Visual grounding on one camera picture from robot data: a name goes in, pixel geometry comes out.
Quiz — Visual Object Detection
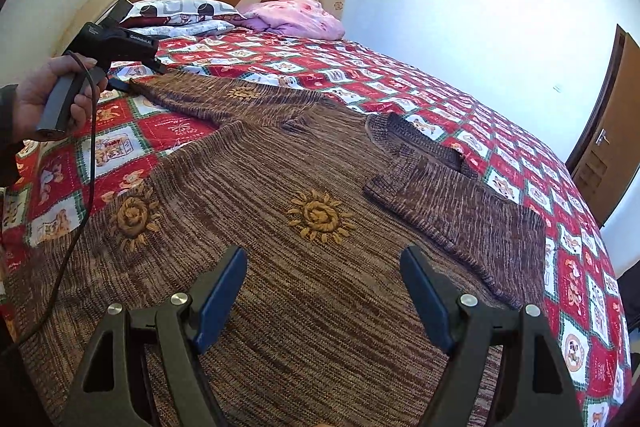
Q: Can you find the pink pillow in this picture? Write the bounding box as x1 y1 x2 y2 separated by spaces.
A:
237 0 347 40

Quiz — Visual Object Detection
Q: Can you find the brown wooden door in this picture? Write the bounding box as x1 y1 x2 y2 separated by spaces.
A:
565 24 640 224

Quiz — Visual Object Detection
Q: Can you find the brown knit sweater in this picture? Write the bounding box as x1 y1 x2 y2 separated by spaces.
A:
0 74 548 427

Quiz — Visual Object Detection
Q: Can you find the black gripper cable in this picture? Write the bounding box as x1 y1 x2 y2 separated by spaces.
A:
0 51 99 358

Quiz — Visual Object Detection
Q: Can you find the white floral pillow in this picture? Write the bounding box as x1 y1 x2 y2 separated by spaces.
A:
125 18 236 39

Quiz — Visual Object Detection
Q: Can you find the white patterned pillow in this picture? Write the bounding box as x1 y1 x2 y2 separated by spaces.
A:
122 0 246 20

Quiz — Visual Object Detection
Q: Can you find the person's left hand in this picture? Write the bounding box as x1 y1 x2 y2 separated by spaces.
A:
12 54 109 140

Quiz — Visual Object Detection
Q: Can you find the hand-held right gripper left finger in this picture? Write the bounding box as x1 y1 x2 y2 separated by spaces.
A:
60 246 249 427

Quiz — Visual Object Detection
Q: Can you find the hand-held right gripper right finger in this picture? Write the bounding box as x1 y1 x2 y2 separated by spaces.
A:
400 245 585 427

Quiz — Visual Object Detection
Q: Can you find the red checkered printed bedspread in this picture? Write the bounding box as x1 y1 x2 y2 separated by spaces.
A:
0 29 633 427

